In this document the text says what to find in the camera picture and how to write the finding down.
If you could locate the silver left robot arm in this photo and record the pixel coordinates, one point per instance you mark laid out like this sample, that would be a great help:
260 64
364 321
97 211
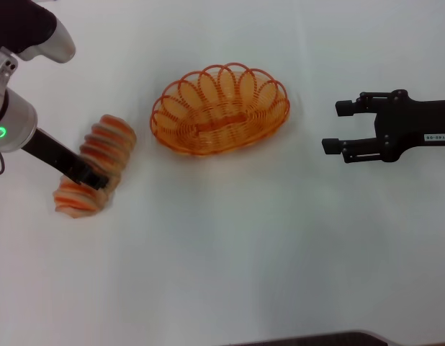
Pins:
13 119

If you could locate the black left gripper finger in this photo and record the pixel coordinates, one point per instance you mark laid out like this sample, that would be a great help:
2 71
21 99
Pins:
96 178

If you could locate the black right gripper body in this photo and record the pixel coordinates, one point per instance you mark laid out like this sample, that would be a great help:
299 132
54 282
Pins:
413 126

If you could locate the orange and cream striped bread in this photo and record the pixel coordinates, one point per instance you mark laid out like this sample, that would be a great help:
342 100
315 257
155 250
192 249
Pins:
111 137

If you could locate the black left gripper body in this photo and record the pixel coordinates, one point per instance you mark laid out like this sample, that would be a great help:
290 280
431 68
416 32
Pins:
53 149

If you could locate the dark brown robot base edge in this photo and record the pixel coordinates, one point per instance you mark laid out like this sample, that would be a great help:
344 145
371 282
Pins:
352 340

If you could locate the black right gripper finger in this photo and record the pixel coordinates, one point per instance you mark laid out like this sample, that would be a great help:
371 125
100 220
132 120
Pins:
332 146
346 107

